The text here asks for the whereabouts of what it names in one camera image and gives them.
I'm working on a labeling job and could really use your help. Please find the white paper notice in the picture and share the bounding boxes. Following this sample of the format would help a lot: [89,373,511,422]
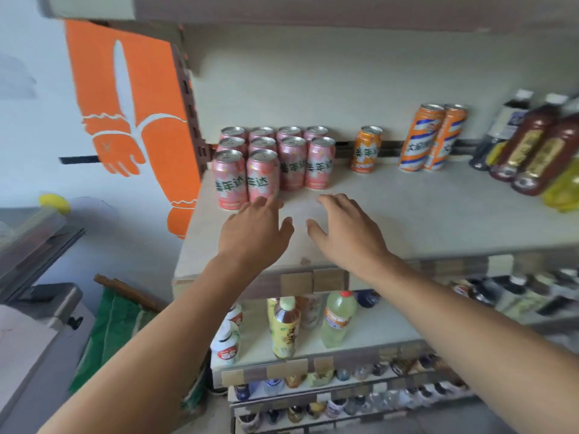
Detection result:
[0,304,60,412]

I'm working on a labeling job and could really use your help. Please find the person's left forearm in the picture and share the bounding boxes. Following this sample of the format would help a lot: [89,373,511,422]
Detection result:
[38,257,259,434]

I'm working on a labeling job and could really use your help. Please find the person's right hand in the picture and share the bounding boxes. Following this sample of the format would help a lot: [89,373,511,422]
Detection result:
[306,193,402,286]

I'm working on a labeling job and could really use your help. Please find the tall orange striped can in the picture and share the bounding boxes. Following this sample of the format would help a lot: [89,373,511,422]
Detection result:
[424,103,468,171]
[397,103,446,172]

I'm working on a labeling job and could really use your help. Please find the group of capped tea bottles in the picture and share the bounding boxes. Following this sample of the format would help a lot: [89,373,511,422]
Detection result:
[448,268,579,321]

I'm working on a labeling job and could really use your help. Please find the clear food display cover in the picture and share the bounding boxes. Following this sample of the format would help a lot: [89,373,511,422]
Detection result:
[0,207,86,290]

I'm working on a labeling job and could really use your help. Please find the row of tall drink bottles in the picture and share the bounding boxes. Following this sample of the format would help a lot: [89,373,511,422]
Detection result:
[468,89,579,213]

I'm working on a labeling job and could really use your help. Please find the pale green drink bottle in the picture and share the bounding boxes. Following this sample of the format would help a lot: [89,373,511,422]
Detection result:
[321,291,358,348]

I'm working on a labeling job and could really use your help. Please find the small clear bottle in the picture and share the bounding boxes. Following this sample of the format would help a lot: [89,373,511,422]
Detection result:
[298,293,323,330]

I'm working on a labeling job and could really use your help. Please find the small orange can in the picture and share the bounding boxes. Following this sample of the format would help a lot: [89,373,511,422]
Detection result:
[350,125,383,174]

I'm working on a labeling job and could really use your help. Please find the clear round disc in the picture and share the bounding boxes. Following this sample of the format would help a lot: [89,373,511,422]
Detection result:
[70,196,121,231]

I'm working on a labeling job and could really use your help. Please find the rows of small bottles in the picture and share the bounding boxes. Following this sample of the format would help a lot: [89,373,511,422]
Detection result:
[230,352,471,434]

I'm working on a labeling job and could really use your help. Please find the yellow round disc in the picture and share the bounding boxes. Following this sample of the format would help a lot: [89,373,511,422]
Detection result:
[38,193,72,215]

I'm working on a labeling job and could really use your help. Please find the yellow label tea bottle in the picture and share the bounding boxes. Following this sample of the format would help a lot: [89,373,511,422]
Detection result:
[270,297,302,360]

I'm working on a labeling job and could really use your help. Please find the steel counter machine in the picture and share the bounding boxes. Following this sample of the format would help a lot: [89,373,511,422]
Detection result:
[0,284,96,434]

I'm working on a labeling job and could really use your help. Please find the row of red cans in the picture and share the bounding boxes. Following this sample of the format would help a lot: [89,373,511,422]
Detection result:
[211,126,337,212]

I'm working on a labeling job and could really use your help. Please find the person's right forearm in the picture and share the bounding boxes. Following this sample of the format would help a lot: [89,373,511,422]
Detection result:
[366,262,579,434]

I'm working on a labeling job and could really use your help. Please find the person's left hand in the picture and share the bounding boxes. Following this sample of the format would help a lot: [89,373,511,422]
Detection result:
[218,195,296,272]

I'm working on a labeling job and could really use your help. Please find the cluster of white milk bottles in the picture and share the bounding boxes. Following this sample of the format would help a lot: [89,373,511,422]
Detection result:
[210,304,244,366]

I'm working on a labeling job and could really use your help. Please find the wooden stick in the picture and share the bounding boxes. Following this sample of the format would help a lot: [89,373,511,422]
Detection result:
[93,274,166,312]

